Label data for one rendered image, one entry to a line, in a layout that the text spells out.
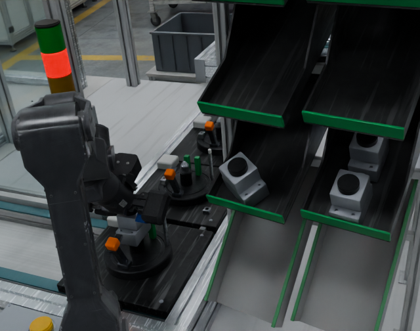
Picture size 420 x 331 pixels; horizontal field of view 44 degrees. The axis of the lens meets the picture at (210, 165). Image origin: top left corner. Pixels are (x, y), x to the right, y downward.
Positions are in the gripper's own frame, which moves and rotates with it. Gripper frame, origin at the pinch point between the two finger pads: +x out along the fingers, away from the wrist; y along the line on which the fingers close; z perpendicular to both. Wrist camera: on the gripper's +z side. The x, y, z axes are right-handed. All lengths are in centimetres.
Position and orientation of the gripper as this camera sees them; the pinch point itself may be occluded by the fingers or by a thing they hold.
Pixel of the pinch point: (132, 209)
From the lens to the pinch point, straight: 103.1
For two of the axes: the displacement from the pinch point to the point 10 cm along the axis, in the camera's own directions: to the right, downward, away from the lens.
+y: -9.3, -1.3, 3.5
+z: 2.5, -9.1, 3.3
